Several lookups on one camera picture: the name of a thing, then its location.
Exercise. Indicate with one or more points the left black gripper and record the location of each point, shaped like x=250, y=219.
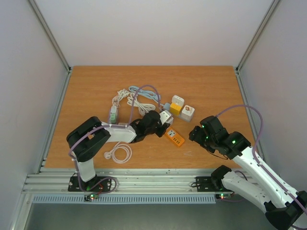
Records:
x=160, y=133

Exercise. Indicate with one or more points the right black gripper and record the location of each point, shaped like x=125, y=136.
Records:
x=196, y=135

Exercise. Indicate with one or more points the orange power strip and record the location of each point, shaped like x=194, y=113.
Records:
x=174, y=137

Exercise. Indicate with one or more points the white cube socket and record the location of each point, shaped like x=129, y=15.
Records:
x=187, y=113

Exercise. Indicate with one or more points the yellow cube socket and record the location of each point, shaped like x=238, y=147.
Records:
x=175, y=109

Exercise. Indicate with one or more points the white plug adapter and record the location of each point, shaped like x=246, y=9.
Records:
x=178, y=100

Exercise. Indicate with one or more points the white usb charger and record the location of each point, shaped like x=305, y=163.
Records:
x=114, y=109

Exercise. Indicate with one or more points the green small adapter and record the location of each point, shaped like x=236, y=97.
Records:
x=113, y=118

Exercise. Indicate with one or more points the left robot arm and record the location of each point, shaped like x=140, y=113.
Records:
x=86, y=140

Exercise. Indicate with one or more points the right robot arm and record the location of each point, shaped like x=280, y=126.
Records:
x=281, y=203

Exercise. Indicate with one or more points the purple power strip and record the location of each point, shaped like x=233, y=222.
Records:
x=117, y=117

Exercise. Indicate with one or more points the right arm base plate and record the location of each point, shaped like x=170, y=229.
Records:
x=205, y=184

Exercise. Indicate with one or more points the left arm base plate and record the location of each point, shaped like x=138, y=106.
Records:
x=96, y=184

